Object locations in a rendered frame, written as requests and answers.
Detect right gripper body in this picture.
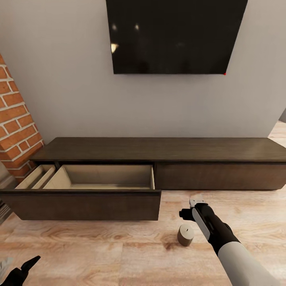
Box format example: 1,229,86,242
182,208,195,222

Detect pillar candle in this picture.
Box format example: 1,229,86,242
177,224,194,247

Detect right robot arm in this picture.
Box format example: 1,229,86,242
179,199,283,286

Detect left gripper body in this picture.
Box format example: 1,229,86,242
0,267,28,286

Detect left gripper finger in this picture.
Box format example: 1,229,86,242
21,256,40,274

